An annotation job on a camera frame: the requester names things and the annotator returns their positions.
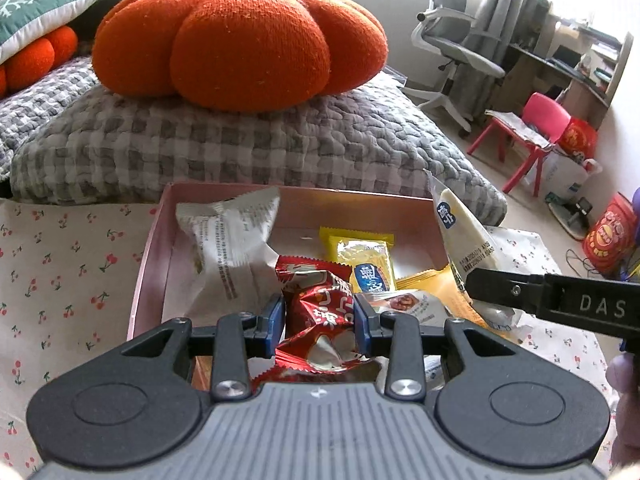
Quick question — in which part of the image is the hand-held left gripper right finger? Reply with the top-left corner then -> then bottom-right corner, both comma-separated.
353,294 -> 526,402

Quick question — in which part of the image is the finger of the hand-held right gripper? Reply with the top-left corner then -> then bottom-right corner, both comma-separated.
464,267 -> 553,317

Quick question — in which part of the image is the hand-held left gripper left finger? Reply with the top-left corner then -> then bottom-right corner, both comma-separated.
119,294 -> 287,401

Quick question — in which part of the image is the red snack packet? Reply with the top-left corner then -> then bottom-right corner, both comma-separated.
274,255 -> 381,375

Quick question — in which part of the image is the white and yellow snack packet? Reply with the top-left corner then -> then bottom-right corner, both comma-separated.
424,169 -> 523,331

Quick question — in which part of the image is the white snack packet black print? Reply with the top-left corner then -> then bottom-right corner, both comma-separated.
175,186 -> 282,313

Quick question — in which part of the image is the pink cardboard box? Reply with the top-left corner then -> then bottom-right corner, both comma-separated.
127,182 -> 468,361

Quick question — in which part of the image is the person's right hand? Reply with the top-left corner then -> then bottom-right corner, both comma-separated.
605,352 -> 640,480

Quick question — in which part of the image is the white snack packet nut picture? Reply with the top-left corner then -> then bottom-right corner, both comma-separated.
361,289 -> 451,328

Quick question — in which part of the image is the orange-yellow snack packet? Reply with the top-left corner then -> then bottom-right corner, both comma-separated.
395,265 -> 501,331

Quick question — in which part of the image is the large red snack bag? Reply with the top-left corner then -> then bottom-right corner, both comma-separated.
582,192 -> 640,276

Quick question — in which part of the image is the yellow snack packet blue label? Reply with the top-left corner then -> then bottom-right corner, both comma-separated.
319,226 -> 398,295

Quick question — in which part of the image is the dark floor device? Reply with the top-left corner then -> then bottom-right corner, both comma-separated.
547,195 -> 593,238

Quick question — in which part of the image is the white plastic bag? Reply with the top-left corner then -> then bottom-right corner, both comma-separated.
537,147 -> 603,203

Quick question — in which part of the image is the printed paper sheet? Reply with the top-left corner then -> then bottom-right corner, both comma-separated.
484,109 -> 553,150

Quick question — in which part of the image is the pink plastic child chair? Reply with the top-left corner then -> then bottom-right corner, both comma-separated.
467,92 -> 572,197

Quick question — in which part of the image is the grey checked folded quilt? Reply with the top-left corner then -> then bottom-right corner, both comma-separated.
10,71 -> 508,226

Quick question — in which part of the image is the cherry print cloth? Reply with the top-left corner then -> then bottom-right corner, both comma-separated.
0,197 -> 621,480

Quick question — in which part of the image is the wooden desk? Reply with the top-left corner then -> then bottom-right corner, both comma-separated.
505,25 -> 633,131

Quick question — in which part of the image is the grey office chair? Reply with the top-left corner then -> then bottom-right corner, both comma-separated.
400,0 -> 507,136

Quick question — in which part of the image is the large orange pumpkin cushion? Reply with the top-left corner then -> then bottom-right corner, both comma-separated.
91,0 -> 390,113

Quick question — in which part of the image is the grey curtain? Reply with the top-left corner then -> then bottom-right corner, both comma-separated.
475,0 -> 551,61

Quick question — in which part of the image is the grey checked blanket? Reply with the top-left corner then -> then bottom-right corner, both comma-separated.
0,55 -> 101,183

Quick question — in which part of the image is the small orange pumpkin cushion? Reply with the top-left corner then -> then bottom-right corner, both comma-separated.
0,25 -> 80,101

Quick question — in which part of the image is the green patterned pillow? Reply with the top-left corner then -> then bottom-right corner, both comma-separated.
0,0 -> 111,66

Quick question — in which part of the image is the black floor cable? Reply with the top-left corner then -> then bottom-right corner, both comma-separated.
565,247 -> 601,273

